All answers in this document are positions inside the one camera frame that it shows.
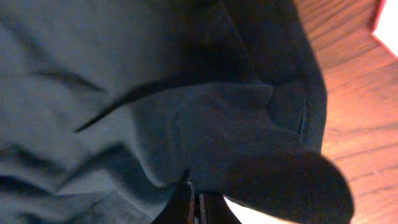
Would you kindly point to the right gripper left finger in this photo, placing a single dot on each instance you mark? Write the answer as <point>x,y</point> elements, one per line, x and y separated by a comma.
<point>180,209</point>

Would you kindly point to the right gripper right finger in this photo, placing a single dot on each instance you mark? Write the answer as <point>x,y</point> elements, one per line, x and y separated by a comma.
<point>213,209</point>

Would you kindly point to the black t-shirt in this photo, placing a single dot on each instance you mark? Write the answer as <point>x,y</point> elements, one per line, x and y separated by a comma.
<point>105,104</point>

